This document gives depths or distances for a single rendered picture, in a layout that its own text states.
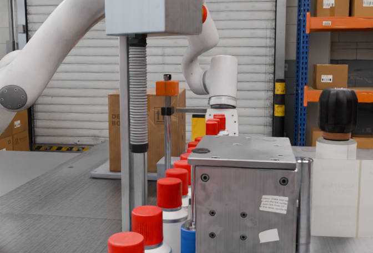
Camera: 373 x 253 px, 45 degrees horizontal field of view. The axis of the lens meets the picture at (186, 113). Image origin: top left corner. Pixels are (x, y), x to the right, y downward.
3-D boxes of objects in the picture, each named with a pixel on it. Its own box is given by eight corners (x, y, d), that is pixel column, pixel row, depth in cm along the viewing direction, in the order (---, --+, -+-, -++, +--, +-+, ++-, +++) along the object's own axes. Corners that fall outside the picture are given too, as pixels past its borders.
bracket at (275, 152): (296, 169, 44) (296, 160, 44) (186, 165, 46) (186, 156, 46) (288, 143, 57) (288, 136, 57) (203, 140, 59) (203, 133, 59)
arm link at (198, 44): (148, 20, 127) (191, 102, 142) (196, 9, 118) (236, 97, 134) (161, 4, 133) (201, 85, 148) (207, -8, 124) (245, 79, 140)
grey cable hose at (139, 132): (146, 153, 79) (144, 33, 77) (126, 153, 80) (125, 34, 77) (151, 150, 83) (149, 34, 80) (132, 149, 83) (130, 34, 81)
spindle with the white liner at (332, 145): (357, 229, 96) (364, 89, 92) (314, 226, 97) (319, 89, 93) (349, 214, 104) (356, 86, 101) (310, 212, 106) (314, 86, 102)
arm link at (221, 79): (201, 97, 135) (228, 94, 130) (203, 55, 138) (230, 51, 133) (215, 103, 142) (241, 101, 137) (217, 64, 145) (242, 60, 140)
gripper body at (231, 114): (203, 102, 133) (202, 140, 130) (238, 103, 131) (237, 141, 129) (207, 108, 140) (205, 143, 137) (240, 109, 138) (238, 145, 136)
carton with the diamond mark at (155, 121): (178, 173, 153) (177, 94, 149) (109, 171, 155) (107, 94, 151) (185, 153, 183) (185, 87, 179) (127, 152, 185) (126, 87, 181)
